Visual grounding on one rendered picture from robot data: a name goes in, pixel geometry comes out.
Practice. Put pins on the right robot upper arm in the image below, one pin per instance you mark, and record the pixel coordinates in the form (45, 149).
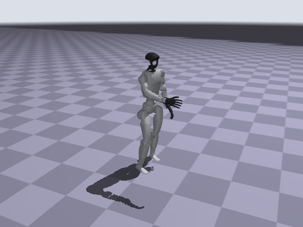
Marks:
(143, 81)

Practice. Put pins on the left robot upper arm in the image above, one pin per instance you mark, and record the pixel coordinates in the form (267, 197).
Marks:
(162, 82)

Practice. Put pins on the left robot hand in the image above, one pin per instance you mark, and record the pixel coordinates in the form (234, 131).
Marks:
(169, 108)

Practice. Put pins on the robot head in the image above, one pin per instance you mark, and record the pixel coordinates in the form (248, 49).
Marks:
(152, 57)

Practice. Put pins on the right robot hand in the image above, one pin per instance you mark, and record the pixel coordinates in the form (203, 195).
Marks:
(172, 101)

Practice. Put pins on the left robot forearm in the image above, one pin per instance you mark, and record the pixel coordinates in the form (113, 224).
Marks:
(164, 94)

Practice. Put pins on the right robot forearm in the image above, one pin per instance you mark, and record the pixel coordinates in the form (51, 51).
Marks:
(155, 97)

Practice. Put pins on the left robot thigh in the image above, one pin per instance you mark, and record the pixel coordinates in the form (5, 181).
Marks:
(157, 121)

